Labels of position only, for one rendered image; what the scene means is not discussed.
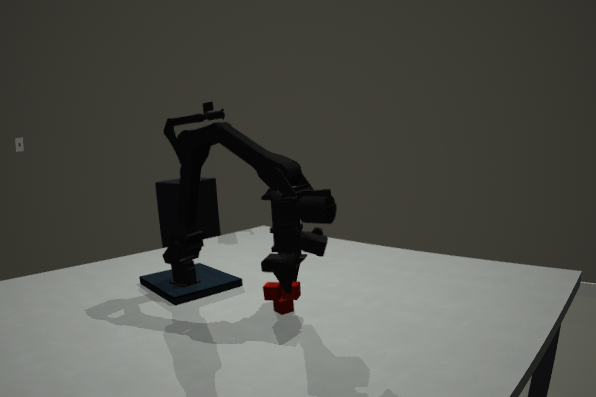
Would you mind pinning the red cube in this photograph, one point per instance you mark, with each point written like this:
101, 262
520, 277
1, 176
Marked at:
295, 292
283, 306
272, 291

